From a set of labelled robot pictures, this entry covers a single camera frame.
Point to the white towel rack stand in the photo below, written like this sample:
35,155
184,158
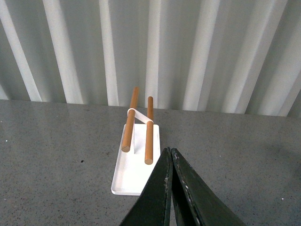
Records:
139,150

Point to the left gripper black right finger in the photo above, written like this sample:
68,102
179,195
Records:
195,204

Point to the white pleated curtain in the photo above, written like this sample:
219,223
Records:
230,56

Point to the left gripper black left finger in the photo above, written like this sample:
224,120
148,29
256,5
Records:
154,204

